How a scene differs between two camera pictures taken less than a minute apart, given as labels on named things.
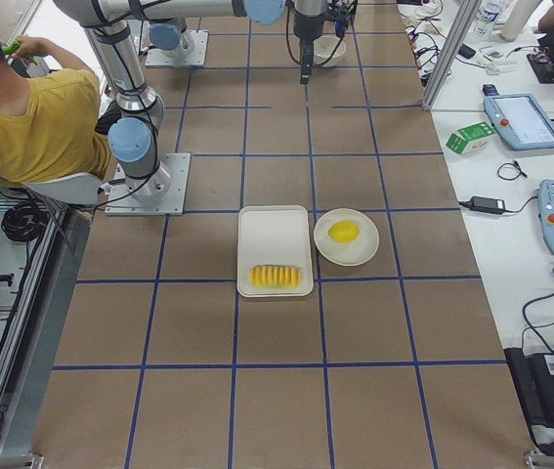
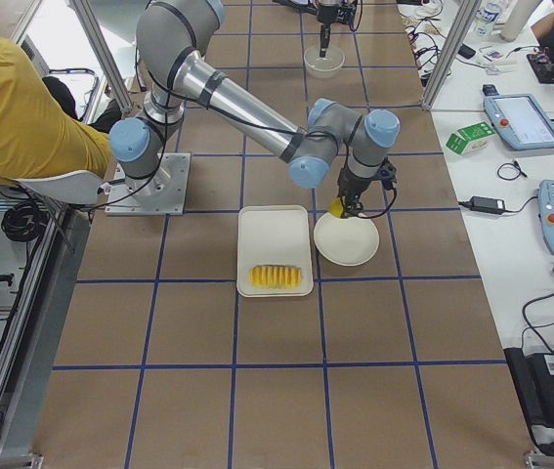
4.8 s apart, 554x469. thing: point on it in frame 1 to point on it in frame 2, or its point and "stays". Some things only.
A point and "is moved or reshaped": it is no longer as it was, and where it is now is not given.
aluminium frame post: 460,26 stays
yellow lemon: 344,232 to 336,207
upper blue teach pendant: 519,118 stays
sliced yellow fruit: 276,277 stays
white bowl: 322,49 is moved or reshaped
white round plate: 346,254 stays
